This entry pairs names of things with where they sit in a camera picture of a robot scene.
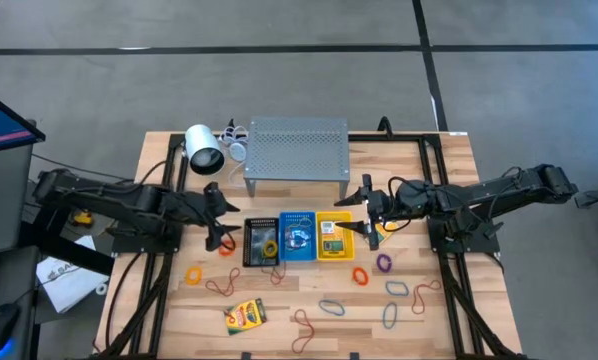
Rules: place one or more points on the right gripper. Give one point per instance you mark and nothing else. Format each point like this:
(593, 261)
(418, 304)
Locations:
(381, 205)

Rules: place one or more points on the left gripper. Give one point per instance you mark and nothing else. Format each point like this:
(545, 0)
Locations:
(211, 212)

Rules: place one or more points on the yellow card pack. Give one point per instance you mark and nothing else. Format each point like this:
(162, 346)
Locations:
(335, 246)
(389, 232)

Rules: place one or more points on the yellow rubber band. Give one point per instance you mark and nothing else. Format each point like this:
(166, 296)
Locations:
(309, 218)

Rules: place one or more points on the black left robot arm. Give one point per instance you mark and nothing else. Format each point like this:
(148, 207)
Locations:
(129, 200)

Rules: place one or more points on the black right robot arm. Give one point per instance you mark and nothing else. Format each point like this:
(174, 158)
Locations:
(479, 197)

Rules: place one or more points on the black plastic basket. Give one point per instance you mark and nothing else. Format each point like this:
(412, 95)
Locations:
(262, 219)

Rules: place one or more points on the yellow plastic basket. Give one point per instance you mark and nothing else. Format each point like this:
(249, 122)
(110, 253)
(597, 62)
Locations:
(349, 250)

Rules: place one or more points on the white round puck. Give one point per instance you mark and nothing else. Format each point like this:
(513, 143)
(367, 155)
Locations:
(237, 151)

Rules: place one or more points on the blue plastic basket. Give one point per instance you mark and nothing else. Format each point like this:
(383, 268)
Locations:
(289, 255)

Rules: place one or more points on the white cylindrical spotlight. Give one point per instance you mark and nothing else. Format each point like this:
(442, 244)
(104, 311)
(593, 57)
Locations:
(199, 140)

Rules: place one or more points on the grey perforated metal riser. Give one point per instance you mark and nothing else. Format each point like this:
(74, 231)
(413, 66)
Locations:
(296, 150)

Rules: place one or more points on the Crayola crayon box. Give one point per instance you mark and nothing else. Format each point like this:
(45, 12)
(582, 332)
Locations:
(245, 316)

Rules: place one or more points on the large red rubber band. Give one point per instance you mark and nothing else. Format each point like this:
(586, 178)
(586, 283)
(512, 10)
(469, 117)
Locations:
(311, 327)

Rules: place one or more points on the yellow connector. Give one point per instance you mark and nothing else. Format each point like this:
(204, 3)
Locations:
(84, 218)

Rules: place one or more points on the white paper booklet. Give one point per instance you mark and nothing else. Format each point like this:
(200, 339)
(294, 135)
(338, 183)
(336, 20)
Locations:
(66, 285)

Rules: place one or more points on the black stand bar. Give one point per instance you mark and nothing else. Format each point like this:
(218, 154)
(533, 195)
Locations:
(54, 245)

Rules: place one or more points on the grey cabinet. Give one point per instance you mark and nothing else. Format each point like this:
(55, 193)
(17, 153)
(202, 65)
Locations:
(4, 200)

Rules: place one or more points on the black aluminium table frame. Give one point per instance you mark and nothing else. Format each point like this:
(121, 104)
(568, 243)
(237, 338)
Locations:
(431, 165)

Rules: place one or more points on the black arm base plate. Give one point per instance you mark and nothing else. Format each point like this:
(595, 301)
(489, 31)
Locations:
(129, 245)
(479, 245)

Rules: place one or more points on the black edge bracket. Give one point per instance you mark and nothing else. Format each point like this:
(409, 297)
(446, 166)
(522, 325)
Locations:
(354, 356)
(245, 356)

